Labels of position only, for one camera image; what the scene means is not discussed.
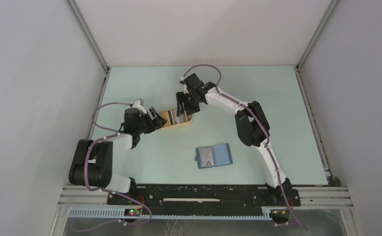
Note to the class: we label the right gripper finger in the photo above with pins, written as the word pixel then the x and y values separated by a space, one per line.
pixel 192 107
pixel 180 112

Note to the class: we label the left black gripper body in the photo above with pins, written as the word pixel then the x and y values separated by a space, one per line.
pixel 147 125

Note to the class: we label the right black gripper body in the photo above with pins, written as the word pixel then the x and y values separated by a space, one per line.
pixel 190 98

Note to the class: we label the silver VIP credit card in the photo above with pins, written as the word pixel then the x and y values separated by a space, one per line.
pixel 206 157

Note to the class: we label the blue leather card holder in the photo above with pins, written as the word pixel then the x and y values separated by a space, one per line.
pixel 221 153

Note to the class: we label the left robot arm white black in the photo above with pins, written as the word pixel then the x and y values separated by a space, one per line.
pixel 92 164

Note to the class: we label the beige oval card tray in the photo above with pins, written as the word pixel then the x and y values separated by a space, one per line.
pixel 190 117

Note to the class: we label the stack of cards in tray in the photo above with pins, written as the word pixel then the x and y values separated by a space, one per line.
pixel 170 116

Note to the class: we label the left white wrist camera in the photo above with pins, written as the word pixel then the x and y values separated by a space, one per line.
pixel 138 104

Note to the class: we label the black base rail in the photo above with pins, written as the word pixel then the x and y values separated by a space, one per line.
pixel 235 200

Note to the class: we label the white strip on rail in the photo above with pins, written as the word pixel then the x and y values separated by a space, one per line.
pixel 199 200

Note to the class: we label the left controller board with wires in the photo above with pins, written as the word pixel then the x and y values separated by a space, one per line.
pixel 135 211

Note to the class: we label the controller board with wires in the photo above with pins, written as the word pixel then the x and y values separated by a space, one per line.
pixel 280 213
pixel 135 211

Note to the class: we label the aluminium frame front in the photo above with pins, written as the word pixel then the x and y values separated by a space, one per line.
pixel 82 203

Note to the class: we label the right controller board with wires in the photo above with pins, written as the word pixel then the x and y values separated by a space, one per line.
pixel 280 213

